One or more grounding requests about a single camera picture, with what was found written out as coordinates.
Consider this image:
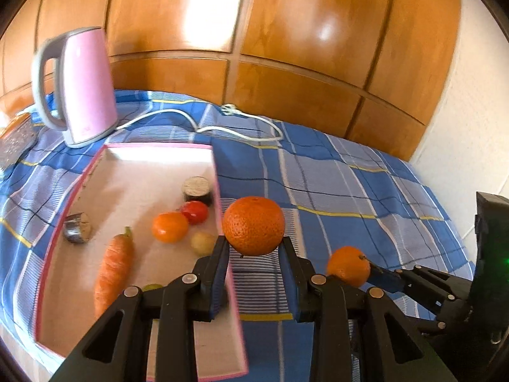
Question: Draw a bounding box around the green lime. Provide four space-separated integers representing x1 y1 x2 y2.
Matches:
142 284 163 292

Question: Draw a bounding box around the white kettle power cable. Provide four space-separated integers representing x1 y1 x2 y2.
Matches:
115 103 285 143

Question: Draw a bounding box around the silver tissue box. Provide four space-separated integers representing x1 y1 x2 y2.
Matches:
0 113 37 176

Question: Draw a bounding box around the dark eggplant chunk small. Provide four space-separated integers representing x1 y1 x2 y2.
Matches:
182 176 213 206

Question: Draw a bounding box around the pink electric kettle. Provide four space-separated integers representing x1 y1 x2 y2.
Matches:
31 27 119 148

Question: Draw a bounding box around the orange tangerine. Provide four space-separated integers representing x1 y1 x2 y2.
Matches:
223 197 286 256
326 246 371 287
152 211 189 244

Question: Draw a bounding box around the pale yellow small fruit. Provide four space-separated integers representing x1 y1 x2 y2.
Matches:
191 231 217 257

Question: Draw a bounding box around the orange carrot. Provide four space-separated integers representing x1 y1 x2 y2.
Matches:
93 227 135 318

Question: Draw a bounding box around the blue plaid bedsheet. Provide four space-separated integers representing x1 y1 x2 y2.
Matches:
1 91 475 370

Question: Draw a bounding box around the wooden panelled headboard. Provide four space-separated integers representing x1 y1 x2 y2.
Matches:
1 0 461 159

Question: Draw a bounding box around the pink cardboard box tray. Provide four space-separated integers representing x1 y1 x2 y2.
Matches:
33 141 249 382

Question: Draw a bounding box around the red tomato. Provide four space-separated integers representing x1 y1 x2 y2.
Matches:
180 201 209 225

